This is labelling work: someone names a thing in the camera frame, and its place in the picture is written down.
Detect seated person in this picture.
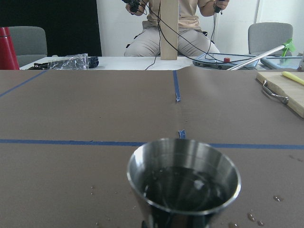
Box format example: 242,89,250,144
124,0,229,57

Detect steel double jigger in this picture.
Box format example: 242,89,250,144
127,138,241,228

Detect grey office chair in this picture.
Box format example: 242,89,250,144
247,22,294,55
9,26,48,67

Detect metal rod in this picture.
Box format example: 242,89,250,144
228,44,287,70

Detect wooden cutting board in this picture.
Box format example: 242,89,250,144
256,71,304,118

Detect wooden post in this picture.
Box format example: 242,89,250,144
160,0,179,60

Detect red metal bottle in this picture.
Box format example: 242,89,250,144
0,27,19,70

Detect blue teach pendant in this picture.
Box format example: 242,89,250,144
192,53,255,70
260,57,302,69

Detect clear plastic bag with parts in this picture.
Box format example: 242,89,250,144
28,53,99,70

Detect yellow plastic knife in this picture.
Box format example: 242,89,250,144
281,71,304,85

